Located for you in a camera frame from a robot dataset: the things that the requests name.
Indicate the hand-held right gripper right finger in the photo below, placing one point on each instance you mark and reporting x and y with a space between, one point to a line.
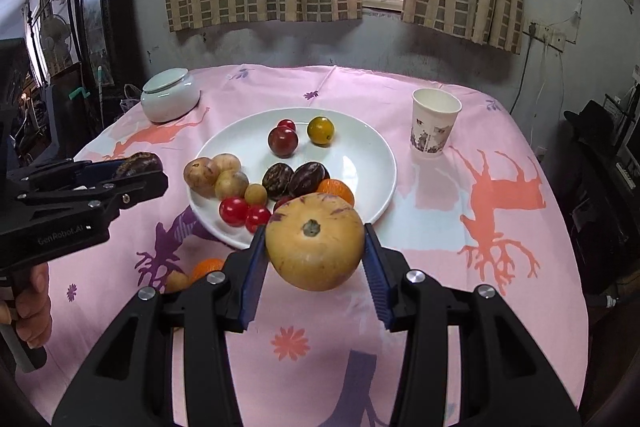
377 292

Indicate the white standing fan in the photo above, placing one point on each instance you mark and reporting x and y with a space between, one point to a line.
54 39

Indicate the olive brown small fruit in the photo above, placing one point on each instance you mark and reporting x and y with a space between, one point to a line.
231 185

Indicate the white wall socket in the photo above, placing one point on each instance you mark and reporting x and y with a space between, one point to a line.
547 36

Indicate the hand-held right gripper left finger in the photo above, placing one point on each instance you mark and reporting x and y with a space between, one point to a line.
252 287

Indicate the large orange mandarin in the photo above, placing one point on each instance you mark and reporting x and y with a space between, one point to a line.
340 193

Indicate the tan ridged small fruit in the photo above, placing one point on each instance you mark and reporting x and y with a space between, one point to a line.
227 162

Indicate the small tan longan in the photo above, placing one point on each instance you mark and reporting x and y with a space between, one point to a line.
255 194
176 282

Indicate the beige round fruit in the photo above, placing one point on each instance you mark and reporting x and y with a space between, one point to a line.
315 247

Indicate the person's left hand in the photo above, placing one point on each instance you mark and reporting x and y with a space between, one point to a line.
35 312

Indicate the small orange mandarin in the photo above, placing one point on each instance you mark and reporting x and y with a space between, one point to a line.
206 268

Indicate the reddish brown small fruit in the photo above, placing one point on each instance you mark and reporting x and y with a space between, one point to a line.
200 177

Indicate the white oval plate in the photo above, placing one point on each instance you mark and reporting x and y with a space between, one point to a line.
360 157

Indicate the yellow plum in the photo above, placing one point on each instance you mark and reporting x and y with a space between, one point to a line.
320 130

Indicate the dark wooden framed cabinet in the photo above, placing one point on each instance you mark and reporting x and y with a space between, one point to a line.
117 7

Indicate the black hat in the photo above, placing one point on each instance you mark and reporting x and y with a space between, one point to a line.
592 119

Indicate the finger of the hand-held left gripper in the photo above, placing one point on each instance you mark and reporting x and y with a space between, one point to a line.
140 192
65 174

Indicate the printed paper cup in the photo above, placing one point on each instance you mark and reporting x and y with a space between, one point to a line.
432 127

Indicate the pink printed tablecloth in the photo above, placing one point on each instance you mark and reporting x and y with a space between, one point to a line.
440 232

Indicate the white ceramic lidded jar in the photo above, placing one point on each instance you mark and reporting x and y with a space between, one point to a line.
167 99

